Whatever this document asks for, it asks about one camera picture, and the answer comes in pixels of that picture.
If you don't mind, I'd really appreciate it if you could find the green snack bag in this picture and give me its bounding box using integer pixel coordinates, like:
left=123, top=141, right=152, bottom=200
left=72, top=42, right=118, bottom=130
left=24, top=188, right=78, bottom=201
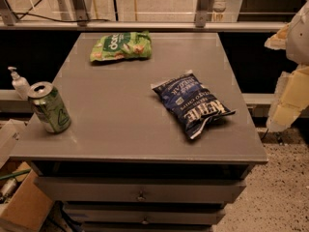
left=90, top=31, right=152, bottom=62

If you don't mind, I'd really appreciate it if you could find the top grey drawer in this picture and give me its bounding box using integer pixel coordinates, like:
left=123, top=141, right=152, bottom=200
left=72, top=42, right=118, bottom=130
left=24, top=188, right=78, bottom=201
left=35, top=177, right=246, bottom=203

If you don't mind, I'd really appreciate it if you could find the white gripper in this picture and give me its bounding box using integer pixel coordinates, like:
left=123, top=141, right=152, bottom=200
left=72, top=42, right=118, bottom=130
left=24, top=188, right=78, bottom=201
left=265, top=1, right=309, bottom=132

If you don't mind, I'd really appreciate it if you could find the white pump sanitizer bottle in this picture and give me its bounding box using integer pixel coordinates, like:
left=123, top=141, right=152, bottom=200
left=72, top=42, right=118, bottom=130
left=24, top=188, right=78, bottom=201
left=8, top=67, right=30, bottom=100

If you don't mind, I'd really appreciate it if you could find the blue Kettle chips bag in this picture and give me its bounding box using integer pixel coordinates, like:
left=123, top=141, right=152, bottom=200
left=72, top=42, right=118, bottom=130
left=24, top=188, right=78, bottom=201
left=151, top=71, right=236, bottom=139

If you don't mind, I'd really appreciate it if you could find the grey drawer cabinet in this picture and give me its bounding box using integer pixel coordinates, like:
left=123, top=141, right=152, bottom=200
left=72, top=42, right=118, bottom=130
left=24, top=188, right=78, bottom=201
left=12, top=33, right=267, bottom=232

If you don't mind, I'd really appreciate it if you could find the cardboard box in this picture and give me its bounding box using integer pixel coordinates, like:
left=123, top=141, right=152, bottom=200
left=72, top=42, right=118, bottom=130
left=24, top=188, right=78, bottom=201
left=0, top=170, right=53, bottom=232

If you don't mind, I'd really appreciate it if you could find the green soda can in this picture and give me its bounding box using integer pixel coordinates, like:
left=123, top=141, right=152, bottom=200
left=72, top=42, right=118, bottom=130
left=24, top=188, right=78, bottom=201
left=28, top=81, right=70, bottom=133

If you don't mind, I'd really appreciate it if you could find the grey drawer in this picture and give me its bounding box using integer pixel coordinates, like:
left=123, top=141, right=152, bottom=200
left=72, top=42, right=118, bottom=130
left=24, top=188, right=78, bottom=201
left=64, top=205, right=225, bottom=225
left=35, top=177, right=246, bottom=203

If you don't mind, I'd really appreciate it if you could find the black cable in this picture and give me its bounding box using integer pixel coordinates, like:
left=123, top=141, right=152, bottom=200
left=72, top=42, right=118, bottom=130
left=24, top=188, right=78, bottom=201
left=13, top=12, right=112, bottom=23

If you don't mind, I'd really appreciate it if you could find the grey metal rail frame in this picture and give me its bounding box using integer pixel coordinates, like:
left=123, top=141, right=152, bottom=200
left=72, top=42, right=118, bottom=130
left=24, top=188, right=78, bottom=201
left=0, top=0, right=309, bottom=33

